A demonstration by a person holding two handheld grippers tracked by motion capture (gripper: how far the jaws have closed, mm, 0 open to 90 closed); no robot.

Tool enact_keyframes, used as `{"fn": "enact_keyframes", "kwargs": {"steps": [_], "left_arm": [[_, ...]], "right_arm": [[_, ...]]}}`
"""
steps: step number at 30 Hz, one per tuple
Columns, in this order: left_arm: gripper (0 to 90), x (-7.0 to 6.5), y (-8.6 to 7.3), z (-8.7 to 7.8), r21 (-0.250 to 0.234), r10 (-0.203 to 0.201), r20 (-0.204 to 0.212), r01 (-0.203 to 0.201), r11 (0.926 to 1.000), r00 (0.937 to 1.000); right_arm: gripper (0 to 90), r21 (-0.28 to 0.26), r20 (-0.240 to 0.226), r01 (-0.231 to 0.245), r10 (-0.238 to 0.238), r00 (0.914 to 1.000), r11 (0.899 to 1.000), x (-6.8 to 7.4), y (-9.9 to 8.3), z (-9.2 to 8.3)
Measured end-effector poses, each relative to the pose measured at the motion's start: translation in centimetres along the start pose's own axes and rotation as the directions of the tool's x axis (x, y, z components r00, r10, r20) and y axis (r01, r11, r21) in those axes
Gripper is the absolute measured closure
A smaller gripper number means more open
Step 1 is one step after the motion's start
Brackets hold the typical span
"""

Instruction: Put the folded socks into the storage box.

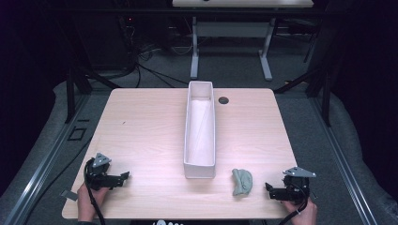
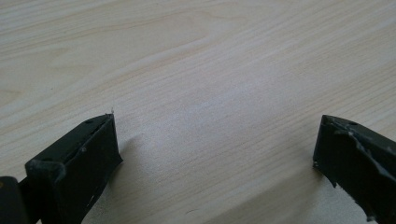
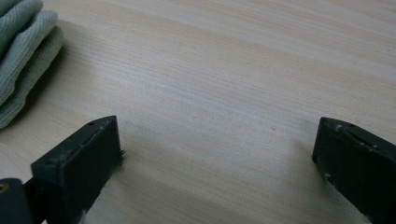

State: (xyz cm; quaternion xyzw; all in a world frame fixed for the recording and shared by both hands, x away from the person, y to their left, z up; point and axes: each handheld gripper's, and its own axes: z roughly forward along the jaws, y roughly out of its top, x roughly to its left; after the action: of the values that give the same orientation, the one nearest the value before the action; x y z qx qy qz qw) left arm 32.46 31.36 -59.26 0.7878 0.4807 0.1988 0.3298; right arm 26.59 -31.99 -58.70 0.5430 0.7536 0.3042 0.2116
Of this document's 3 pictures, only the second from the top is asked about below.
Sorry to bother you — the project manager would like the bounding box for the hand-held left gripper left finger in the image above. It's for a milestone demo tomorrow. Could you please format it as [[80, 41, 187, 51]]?
[[19, 113, 124, 224]]

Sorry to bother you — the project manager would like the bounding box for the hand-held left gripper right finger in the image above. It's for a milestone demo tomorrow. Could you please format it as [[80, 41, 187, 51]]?
[[312, 114, 396, 224]]

